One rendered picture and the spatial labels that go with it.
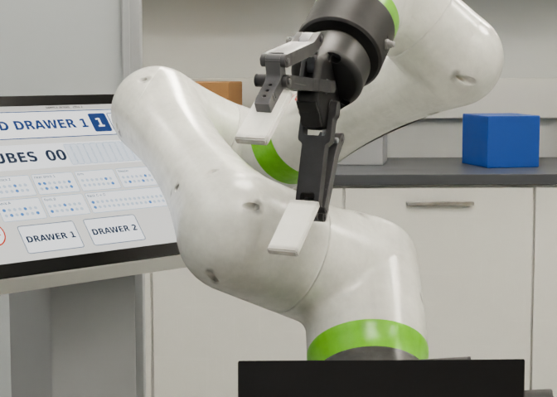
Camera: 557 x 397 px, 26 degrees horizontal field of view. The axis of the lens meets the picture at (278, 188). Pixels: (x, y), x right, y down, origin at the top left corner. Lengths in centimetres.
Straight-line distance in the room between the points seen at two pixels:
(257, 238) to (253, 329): 271
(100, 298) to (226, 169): 65
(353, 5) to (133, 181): 73
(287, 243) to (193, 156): 26
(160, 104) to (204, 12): 303
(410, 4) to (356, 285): 30
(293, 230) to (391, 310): 17
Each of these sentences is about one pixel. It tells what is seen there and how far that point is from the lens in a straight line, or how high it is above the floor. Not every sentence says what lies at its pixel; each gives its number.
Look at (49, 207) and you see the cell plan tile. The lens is 176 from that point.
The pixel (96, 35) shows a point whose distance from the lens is 257.
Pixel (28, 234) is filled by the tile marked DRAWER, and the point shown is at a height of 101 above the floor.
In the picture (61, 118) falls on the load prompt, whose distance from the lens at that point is 189.
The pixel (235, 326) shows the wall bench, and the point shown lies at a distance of 392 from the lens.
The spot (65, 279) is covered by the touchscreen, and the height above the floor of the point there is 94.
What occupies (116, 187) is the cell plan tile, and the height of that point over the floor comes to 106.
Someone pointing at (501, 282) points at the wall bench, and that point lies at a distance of 399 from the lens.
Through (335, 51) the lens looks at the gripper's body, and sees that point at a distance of 119.
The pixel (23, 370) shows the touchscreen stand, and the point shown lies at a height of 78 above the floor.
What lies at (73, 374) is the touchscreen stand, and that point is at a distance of 188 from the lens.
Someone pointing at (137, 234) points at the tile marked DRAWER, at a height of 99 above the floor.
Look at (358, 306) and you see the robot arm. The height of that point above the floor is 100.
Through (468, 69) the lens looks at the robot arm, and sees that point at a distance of 133.
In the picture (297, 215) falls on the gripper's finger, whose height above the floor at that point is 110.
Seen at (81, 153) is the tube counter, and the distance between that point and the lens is 186.
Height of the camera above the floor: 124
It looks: 6 degrees down
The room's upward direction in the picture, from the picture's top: straight up
